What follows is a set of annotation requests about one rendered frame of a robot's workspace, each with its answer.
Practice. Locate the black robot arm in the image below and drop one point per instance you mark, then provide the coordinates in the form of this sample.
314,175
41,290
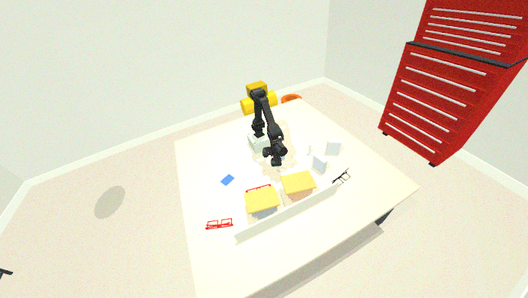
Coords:
261,104

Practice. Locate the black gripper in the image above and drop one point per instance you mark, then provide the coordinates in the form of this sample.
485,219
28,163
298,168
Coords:
276,159

